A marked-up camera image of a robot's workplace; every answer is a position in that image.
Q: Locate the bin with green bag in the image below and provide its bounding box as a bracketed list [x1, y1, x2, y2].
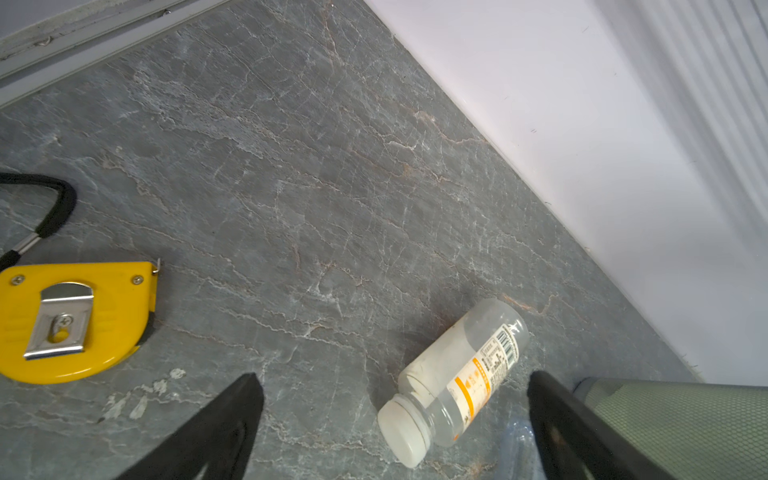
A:
[574, 378, 767, 479]

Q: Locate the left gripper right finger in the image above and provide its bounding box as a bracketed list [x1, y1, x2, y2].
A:
[527, 370, 672, 479]

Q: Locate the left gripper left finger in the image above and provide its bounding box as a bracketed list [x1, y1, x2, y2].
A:
[119, 373, 265, 479]

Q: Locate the white cap orange label bottle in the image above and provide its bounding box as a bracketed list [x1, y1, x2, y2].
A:
[377, 298, 530, 468]

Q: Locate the purple label clear bottle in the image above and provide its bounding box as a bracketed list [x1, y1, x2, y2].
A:
[494, 419, 546, 480]

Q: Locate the yellow tape measure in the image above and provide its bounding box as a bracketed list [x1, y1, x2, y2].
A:
[1, 261, 160, 385]

